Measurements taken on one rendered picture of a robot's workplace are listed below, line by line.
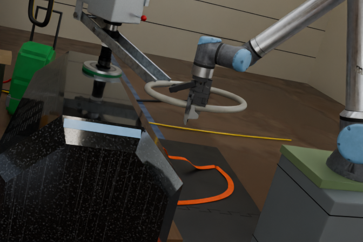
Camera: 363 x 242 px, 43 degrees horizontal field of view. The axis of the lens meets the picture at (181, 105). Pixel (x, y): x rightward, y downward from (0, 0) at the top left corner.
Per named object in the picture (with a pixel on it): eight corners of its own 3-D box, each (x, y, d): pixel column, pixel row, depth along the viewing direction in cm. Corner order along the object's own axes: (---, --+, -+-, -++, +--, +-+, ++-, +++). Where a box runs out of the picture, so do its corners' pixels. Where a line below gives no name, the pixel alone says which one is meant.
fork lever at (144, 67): (69, 15, 258) (73, 7, 256) (96, 18, 273) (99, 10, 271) (146, 88, 226) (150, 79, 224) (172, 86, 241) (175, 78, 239)
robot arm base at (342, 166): (350, 162, 203) (359, 141, 200) (382, 183, 186) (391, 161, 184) (316, 158, 195) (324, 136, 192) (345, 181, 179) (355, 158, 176)
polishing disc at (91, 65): (78, 67, 249) (78, 65, 249) (90, 60, 270) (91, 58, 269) (115, 78, 248) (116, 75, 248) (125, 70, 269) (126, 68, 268)
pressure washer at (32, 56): (14, 100, 411) (29, 2, 386) (53, 110, 413) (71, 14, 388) (-2, 112, 378) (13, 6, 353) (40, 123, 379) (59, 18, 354)
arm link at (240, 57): (255, 49, 189) (228, 41, 194) (247, 51, 179) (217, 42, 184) (249, 72, 192) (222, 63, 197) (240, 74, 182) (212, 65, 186)
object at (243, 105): (121, 87, 216) (122, 81, 215) (187, 83, 254) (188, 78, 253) (206, 118, 187) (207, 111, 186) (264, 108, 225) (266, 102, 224)
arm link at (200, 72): (191, 65, 189) (194, 61, 198) (188, 76, 190) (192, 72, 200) (213, 70, 188) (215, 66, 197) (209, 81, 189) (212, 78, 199)
